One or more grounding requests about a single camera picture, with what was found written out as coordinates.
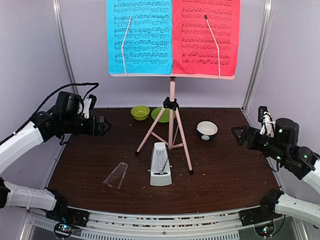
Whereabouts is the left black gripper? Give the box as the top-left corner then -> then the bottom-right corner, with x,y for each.
62,115 -> 111,136

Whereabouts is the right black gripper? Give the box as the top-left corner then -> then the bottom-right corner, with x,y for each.
231,126 -> 287,164

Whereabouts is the clear metronome cover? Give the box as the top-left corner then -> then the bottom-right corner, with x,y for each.
103,162 -> 128,190

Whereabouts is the pink music stand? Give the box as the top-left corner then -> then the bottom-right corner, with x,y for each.
109,14 -> 237,175

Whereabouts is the white metronome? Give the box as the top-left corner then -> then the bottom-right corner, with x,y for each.
149,142 -> 172,187

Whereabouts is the blue sheet music paper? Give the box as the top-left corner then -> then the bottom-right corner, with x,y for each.
106,0 -> 173,75

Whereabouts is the red sheet music paper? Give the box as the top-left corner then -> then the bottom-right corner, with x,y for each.
172,0 -> 241,79

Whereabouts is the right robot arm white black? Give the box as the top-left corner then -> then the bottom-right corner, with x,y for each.
231,118 -> 320,227

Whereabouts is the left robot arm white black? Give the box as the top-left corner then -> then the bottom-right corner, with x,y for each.
0,91 -> 112,222

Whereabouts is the white and navy bowl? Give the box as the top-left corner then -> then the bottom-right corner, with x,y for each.
196,121 -> 218,141

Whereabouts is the lime green bowl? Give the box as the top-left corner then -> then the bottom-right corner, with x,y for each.
130,105 -> 150,121

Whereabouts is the green plate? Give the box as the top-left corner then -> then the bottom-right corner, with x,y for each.
150,106 -> 176,124

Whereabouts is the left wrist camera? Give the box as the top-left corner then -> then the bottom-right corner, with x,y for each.
78,94 -> 97,119

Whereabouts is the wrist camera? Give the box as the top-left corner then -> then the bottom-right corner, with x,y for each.
258,106 -> 276,137
78,94 -> 97,119

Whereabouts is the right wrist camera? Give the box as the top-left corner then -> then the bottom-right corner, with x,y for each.
258,106 -> 276,137

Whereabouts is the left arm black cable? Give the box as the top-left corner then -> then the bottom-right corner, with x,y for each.
0,82 -> 100,146

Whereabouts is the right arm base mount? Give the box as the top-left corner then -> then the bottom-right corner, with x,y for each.
238,196 -> 282,227

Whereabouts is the aluminium front rail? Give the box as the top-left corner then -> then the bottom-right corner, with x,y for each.
19,197 -> 308,240

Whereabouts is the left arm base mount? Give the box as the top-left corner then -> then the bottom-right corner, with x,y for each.
43,200 -> 90,227

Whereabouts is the right aluminium frame post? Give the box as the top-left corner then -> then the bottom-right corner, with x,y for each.
242,0 -> 274,114

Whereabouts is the aluminium frame post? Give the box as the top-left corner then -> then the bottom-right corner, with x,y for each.
52,0 -> 76,84
242,0 -> 274,114

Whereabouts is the left aluminium frame post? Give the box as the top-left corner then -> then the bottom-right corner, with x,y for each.
52,0 -> 76,84

